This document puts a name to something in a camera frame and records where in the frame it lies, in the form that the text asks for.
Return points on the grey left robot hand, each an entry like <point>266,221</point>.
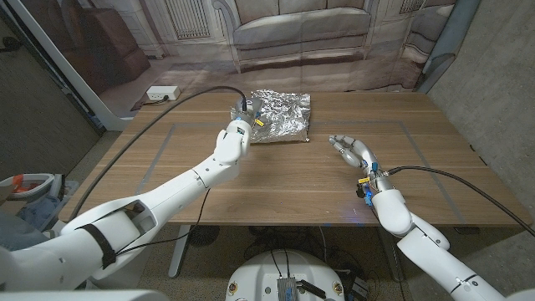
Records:
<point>248,110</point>

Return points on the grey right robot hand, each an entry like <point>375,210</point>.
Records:
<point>355,152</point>

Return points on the aluminum foil sheet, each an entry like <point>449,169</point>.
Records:
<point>288,117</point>

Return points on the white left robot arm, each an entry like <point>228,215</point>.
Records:
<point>188,188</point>

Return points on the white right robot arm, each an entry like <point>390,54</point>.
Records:
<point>430,255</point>

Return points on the printed living room backdrop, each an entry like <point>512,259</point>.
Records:
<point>292,42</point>

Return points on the white power strip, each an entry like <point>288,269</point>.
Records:
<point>161,93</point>

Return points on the dark round floor fan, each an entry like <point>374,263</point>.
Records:
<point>203,236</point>

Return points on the grey power adapter box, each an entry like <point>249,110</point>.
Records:
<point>360,286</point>

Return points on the black connector bar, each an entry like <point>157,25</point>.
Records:
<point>312,289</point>

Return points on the grey blue backdrop pole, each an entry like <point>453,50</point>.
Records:
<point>449,42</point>

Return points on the grey finned module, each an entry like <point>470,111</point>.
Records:
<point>287,290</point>

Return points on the white robot torso base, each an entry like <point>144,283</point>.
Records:
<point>259,276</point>

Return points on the white container with orange item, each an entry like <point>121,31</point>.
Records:
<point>39,180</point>

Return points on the blue fabric bundle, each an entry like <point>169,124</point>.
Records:
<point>39,209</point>

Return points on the person leg in jeans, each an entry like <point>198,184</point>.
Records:
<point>21,234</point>

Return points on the white backdrop frame pole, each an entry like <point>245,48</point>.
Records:
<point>62,64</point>

